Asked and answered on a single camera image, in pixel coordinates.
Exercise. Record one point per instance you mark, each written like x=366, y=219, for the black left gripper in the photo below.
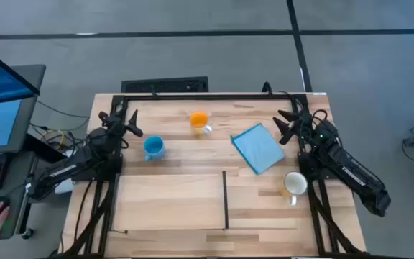
x=115, y=124

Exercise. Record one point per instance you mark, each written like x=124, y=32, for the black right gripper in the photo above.
x=302, y=124

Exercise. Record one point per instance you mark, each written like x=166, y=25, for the blue mug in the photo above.
x=154, y=145

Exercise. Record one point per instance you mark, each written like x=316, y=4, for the mug with white inside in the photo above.
x=295, y=182

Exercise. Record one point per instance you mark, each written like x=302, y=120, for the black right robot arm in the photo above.
x=350, y=172

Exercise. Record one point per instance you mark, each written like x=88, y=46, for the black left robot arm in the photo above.
x=67, y=169

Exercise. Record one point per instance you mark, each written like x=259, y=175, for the light blue cloth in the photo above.
x=258, y=147

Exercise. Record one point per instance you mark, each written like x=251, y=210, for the black floor grate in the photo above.
x=164, y=85

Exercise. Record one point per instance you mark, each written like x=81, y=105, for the white box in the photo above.
x=65, y=186

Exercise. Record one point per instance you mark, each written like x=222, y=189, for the grey desk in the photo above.
x=14, y=180

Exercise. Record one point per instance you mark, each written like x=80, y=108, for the black desk caster wheel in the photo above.
x=27, y=233

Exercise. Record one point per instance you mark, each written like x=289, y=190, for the black aluminium table frame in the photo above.
x=210, y=97

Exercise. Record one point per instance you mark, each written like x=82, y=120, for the wooden shelf with black frame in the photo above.
x=225, y=201

